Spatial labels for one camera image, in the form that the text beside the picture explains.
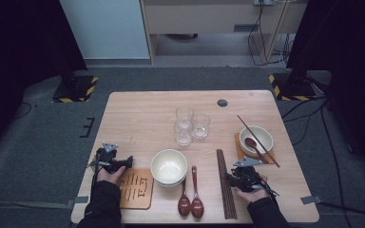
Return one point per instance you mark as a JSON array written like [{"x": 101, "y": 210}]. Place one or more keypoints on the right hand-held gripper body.
[{"x": 247, "y": 179}]

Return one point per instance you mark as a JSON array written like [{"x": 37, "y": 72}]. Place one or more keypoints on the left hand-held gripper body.
[{"x": 107, "y": 163}]

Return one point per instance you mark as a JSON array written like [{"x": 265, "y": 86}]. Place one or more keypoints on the row of brown chopsticks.
[{"x": 229, "y": 205}]

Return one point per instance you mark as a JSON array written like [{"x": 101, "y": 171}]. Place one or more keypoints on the carved wooden trivet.
[
  {"x": 139, "y": 193},
  {"x": 239, "y": 152}
]

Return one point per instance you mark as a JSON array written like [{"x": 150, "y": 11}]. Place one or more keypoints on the dark red wooden spoon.
[
  {"x": 251, "y": 142},
  {"x": 197, "y": 207},
  {"x": 184, "y": 205}
]

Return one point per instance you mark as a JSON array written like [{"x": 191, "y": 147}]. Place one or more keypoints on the slim wooden chopstick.
[{"x": 258, "y": 141}]

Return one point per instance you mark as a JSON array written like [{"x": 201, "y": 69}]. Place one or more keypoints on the cream ceramic bowl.
[
  {"x": 171, "y": 185},
  {"x": 264, "y": 136},
  {"x": 168, "y": 166}
]

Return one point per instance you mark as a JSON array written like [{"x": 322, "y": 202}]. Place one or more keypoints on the person's left hand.
[{"x": 109, "y": 178}]

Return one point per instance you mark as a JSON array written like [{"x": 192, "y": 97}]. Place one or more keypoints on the person's right hand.
[{"x": 256, "y": 196}]

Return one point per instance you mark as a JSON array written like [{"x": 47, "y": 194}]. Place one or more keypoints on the black floor tape mark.
[{"x": 90, "y": 126}]

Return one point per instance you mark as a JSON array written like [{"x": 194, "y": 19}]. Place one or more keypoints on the grey tape strip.
[
  {"x": 312, "y": 199},
  {"x": 77, "y": 200}
]

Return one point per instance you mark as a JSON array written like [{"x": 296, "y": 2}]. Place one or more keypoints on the clear drinking glass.
[
  {"x": 183, "y": 136},
  {"x": 184, "y": 114},
  {"x": 201, "y": 126}
]

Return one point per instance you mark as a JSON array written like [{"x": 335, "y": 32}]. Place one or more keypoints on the dark round table grommet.
[{"x": 222, "y": 103}]

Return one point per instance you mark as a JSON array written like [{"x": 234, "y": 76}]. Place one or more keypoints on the black striped stand base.
[
  {"x": 293, "y": 88},
  {"x": 74, "y": 90}
]

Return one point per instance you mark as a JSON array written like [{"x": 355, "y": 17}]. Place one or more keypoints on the white cabinet panel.
[{"x": 107, "y": 28}]

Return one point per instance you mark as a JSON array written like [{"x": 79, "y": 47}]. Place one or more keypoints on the black curtain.
[
  {"x": 351, "y": 47},
  {"x": 19, "y": 47}
]

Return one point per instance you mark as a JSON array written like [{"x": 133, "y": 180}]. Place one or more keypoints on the beige wooden desk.
[{"x": 202, "y": 19}]

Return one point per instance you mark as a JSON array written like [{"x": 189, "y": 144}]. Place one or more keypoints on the white power strip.
[{"x": 264, "y": 2}]

